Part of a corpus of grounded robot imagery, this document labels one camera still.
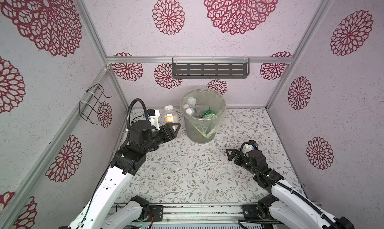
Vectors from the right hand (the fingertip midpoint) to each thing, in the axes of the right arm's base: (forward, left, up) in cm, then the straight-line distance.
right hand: (231, 150), depth 82 cm
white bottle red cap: (+27, +23, +11) cm, 37 cm away
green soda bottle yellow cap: (+19, +12, +11) cm, 25 cm away
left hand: (-2, +28, +21) cm, 35 cm away
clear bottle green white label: (+20, +26, +14) cm, 35 cm away
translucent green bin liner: (+29, +14, +4) cm, 33 cm away
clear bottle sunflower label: (+15, +21, +16) cm, 30 cm away
